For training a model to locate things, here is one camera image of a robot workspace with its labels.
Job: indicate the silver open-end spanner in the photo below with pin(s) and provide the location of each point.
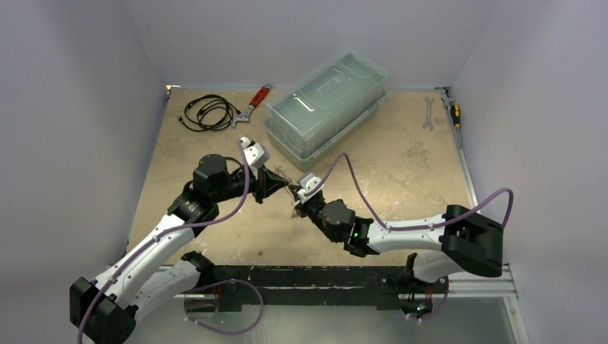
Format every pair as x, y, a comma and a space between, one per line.
428, 125

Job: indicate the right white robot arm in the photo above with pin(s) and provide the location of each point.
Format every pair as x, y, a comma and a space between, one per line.
457, 240

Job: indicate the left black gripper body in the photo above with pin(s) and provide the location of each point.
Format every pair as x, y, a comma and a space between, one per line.
259, 189

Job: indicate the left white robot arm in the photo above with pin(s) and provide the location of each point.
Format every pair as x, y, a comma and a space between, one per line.
107, 308

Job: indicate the clear plastic storage box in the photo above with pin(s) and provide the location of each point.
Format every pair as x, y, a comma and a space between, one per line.
323, 107

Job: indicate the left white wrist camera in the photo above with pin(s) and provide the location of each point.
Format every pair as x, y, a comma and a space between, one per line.
256, 155

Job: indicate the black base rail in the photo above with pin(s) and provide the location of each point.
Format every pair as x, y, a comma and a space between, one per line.
382, 287

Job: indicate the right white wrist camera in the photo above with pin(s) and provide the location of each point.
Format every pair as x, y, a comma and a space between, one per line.
309, 185

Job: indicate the yellow black screwdriver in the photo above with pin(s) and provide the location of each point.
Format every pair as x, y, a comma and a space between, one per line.
455, 117

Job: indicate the white oval keyring holder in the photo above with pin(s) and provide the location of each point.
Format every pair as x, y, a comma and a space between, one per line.
282, 171

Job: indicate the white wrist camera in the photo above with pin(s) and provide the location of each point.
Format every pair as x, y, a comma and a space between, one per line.
256, 155
309, 185

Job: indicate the red handled adjustable wrench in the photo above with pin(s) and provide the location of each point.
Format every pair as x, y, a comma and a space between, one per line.
244, 117

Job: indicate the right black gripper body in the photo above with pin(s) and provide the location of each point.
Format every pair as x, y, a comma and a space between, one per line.
304, 206

